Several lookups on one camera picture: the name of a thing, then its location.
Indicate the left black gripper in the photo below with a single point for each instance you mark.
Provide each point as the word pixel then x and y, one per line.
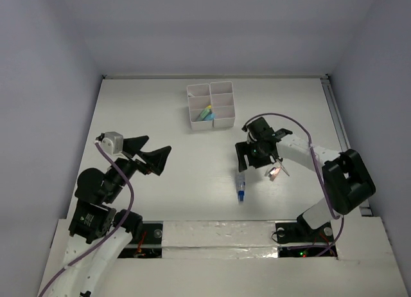
pixel 138 162

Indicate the green clear highlighter marker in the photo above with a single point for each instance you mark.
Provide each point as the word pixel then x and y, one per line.
pixel 203 114

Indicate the light blue marker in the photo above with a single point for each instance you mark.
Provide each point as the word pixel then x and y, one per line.
pixel 209 117

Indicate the white organizer tray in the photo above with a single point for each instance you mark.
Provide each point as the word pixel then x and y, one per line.
pixel 201 99
pixel 222 102

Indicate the black handled scissors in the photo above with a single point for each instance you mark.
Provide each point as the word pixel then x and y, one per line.
pixel 279 160

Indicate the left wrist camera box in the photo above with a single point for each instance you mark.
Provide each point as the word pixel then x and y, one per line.
pixel 111 142

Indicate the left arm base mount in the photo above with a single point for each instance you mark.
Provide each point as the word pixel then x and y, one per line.
pixel 149 244

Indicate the pink white correction tape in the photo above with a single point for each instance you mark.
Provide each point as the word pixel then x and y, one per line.
pixel 272 173

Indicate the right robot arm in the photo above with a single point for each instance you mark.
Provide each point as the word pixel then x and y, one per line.
pixel 302 152

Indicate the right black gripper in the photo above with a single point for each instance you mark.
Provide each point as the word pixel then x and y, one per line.
pixel 243 148

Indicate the clear glue bottle blue cap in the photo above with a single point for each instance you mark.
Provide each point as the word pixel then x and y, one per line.
pixel 240 186

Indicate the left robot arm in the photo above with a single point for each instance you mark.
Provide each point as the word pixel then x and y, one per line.
pixel 103 222

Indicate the white organizer tray left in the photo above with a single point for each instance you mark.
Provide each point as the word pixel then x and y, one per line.
pixel 201 99

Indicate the white organizer tray right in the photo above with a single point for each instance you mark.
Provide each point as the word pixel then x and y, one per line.
pixel 222 102

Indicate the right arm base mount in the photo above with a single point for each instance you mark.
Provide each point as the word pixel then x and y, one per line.
pixel 302 242

